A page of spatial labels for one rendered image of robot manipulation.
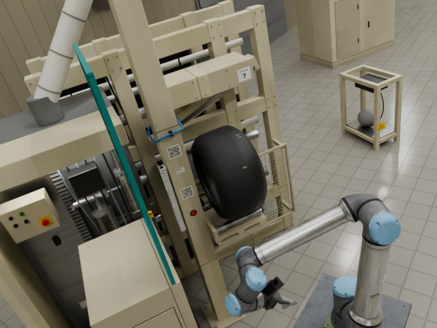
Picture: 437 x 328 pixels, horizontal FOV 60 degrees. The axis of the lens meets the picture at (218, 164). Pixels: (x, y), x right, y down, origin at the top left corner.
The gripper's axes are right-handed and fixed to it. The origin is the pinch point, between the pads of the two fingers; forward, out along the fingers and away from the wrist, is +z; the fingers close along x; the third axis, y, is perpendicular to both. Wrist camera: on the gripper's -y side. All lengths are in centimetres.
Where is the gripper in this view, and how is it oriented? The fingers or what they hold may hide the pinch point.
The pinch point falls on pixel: (287, 289)
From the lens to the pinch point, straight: 195.5
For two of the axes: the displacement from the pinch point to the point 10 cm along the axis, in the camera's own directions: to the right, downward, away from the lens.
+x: 5.1, 5.8, -6.4
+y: -4.2, 8.1, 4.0
